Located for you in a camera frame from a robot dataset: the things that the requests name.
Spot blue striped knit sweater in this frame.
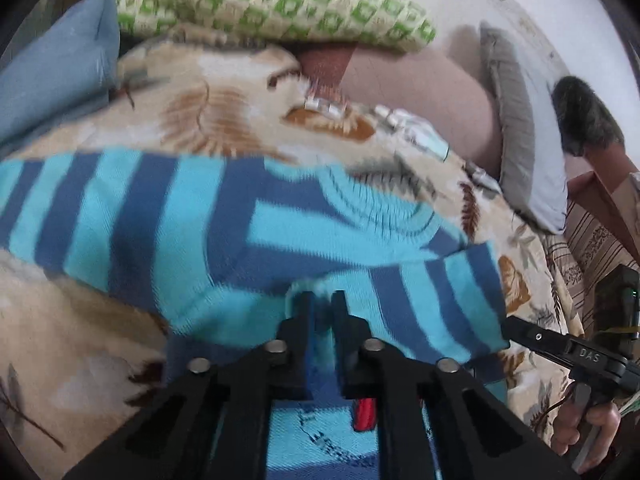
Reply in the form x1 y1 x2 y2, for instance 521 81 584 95
0 146 511 480

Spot person's right hand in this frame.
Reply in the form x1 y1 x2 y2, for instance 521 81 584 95
549 398 623 474

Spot striped brown blanket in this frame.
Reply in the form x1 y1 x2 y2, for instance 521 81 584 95
542 202 639 337

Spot leaf pattern beige bedspread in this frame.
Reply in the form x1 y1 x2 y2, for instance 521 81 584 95
1 42 569 479

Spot pink brown headboard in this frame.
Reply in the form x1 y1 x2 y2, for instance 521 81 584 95
566 143 639 262

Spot grey blue pillow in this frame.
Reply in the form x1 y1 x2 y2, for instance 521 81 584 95
480 22 567 234

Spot small grey cloth piece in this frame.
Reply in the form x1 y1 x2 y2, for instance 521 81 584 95
464 160 502 195

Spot dark fuzzy cushion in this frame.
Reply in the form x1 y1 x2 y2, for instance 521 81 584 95
551 76 625 157

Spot pink quilted bolster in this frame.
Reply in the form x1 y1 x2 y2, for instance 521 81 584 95
295 39 502 178

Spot small red white packet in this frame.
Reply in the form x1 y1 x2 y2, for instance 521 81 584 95
304 84 348 120

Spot folded blue cloth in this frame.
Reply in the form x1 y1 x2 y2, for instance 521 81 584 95
0 0 120 157

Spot green checkered pillow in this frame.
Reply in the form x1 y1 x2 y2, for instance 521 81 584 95
115 0 436 52

